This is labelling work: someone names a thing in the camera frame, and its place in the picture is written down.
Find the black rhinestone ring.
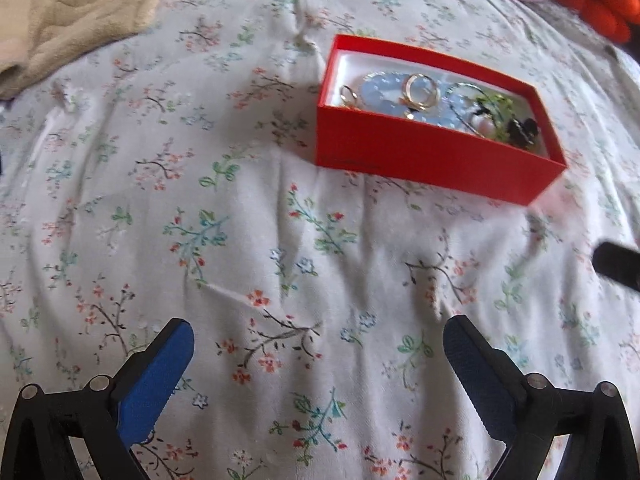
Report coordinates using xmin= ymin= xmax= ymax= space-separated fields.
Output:
xmin=505 ymin=116 xmax=542 ymax=149

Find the green bead bracelet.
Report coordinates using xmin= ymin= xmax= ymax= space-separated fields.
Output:
xmin=472 ymin=91 xmax=516 ymax=141

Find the thin seed bead necklace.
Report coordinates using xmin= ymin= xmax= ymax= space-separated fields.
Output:
xmin=447 ymin=81 xmax=507 ymax=139

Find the gold ring with stones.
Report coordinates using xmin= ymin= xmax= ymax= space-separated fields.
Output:
xmin=401 ymin=72 xmax=443 ymax=111

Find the light blue bead bracelet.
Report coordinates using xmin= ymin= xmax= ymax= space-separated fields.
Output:
xmin=359 ymin=70 xmax=467 ymax=134

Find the red cardboard jewelry box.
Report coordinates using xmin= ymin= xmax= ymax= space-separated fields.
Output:
xmin=316 ymin=35 xmax=567 ymax=206

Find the floral white bed sheet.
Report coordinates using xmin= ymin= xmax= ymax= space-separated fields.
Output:
xmin=1 ymin=0 xmax=639 ymax=479

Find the beige fleece blanket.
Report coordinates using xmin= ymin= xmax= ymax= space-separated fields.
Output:
xmin=1 ymin=0 xmax=160 ymax=100

